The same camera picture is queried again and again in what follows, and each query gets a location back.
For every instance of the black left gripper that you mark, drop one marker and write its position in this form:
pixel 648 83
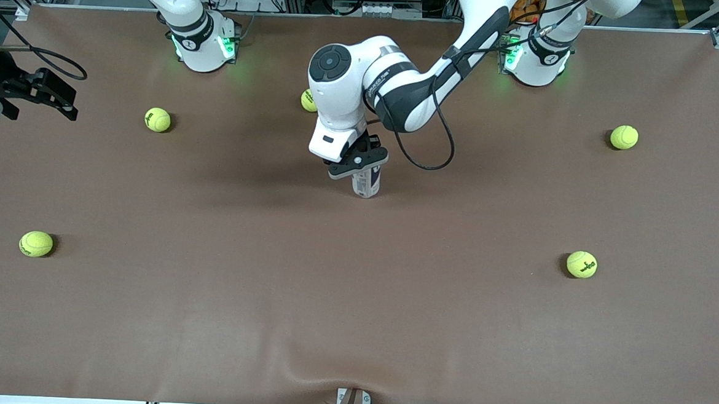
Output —
pixel 372 145

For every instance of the white blue tennis ball can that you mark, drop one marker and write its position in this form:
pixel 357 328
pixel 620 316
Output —
pixel 365 189

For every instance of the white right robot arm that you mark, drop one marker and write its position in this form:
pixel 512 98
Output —
pixel 199 39

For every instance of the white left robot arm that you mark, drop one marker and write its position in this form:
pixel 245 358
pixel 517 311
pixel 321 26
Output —
pixel 340 96

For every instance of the yellow tennis ball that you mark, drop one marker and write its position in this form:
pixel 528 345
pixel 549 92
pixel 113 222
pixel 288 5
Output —
pixel 157 119
pixel 307 102
pixel 581 264
pixel 623 137
pixel 36 243

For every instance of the brown table cloth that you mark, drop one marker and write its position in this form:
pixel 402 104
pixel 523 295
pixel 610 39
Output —
pixel 353 318

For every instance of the pile of orange objects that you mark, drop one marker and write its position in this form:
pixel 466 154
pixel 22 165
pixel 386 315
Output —
pixel 526 7

